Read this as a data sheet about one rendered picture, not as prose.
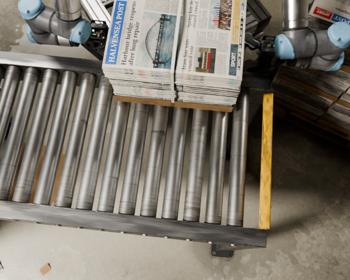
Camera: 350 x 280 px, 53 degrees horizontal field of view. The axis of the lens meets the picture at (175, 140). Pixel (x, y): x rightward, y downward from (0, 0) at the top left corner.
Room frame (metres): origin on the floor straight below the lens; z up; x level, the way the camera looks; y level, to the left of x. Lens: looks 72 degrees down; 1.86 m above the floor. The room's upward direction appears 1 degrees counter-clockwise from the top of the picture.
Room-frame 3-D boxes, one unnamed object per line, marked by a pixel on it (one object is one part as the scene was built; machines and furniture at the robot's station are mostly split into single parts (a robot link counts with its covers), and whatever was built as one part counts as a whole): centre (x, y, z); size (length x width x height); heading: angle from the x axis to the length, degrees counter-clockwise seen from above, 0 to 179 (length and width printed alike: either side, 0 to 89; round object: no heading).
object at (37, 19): (0.73, 0.42, 0.92); 0.11 x 0.08 x 0.11; 66
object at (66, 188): (0.37, 0.32, 0.77); 0.47 x 0.05 x 0.05; 173
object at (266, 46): (0.64, -0.34, 0.82); 0.12 x 0.08 x 0.09; 83
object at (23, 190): (0.38, 0.44, 0.77); 0.47 x 0.05 x 0.05; 173
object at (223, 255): (0.05, -0.23, 0.01); 0.14 x 0.13 x 0.01; 173
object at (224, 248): (0.05, -0.23, 0.34); 0.06 x 0.06 x 0.68; 83
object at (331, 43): (0.62, -0.48, 0.91); 0.11 x 0.08 x 0.11; 96
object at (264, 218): (0.28, -0.28, 0.81); 0.43 x 0.03 x 0.02; 173
